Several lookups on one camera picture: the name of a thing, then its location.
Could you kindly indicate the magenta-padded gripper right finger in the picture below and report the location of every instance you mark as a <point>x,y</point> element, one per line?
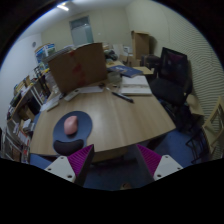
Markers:
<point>166,165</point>

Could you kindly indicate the large brown cardboard box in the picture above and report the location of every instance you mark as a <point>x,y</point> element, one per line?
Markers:
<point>78,68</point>

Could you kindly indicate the wooden chair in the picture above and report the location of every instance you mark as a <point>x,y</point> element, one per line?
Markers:
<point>213,126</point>

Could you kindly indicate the cluttered shelf unit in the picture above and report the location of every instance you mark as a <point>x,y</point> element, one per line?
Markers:
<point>20,113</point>

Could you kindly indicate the dark blue mouse pad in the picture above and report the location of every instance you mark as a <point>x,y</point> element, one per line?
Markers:
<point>83,128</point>

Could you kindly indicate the tall open cardboard box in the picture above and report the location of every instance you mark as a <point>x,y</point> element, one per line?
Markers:
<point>140,45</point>

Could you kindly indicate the black marker pen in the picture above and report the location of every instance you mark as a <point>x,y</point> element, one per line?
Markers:
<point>122,97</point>

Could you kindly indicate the ceiling light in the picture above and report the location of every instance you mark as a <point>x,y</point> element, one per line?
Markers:
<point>62,7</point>

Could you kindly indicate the black office chair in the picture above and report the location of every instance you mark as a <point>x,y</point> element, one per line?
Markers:
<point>170,86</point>

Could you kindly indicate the white paper sheet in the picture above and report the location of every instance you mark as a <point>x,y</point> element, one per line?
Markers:
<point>90,89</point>

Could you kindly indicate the blue book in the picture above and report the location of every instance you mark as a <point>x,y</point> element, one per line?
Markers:
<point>125,70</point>

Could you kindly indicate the pink computer mouse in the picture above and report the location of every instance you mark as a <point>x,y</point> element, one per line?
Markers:
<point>70,125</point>

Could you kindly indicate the white book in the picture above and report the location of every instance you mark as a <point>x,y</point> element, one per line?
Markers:
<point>136,86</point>

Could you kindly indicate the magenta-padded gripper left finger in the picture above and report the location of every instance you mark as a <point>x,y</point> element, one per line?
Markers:
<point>63,166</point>

